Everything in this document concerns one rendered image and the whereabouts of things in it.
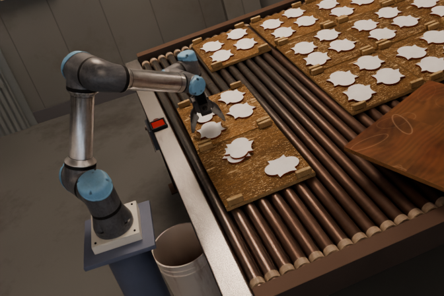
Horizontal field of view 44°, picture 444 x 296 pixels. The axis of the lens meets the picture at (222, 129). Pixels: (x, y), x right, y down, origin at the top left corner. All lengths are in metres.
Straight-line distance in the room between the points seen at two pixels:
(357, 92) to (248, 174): 0.64
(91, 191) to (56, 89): 3.22
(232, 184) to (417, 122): 0.70
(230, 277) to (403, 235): 0.54
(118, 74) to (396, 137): 0.96
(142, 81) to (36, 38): 3.07
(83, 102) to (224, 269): 0.76
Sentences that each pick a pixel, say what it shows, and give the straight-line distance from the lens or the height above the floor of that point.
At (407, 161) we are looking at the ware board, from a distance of 1.86.
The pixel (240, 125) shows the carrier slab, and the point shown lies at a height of 0.94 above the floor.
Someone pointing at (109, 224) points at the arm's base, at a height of 0.97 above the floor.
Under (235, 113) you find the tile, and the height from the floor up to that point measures 0.95.
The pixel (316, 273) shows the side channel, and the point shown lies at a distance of 1.67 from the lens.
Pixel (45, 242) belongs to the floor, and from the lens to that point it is 3.80.
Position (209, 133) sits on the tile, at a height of 0.95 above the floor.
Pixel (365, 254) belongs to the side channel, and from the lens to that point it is 1.70.
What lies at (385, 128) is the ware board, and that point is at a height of 1.04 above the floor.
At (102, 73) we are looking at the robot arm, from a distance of 1.88.
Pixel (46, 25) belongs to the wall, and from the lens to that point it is 4.91.
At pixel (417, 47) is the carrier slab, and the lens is 2.73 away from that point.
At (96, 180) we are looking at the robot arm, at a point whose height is 1.13.
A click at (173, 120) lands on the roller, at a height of 0.92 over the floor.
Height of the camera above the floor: 2.20
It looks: 32 degrees down
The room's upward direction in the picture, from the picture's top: 16 degrees counter-clockwise
